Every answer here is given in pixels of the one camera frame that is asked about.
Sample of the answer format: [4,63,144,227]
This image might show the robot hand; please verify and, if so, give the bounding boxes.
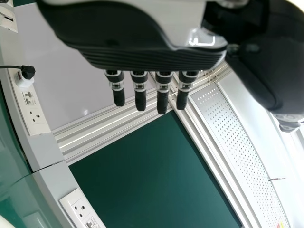
[37,0,304,133]

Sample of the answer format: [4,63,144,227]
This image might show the white socket strip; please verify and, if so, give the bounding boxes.
[9,67,52,136]
[0,0,19,33]
[59,187,106,228]

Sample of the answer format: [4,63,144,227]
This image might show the aluminium frame rail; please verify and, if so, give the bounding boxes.
[170,71,254,228]
[51,60,232,165]

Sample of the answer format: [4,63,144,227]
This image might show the black plug with cable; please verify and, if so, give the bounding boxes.
[0,64,36,83]

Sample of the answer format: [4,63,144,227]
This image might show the perforated metal cable duct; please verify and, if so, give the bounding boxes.
[190,83,292,228]

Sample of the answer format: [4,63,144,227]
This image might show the white-and-orange plug adapter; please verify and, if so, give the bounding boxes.
[14,71,34,89]

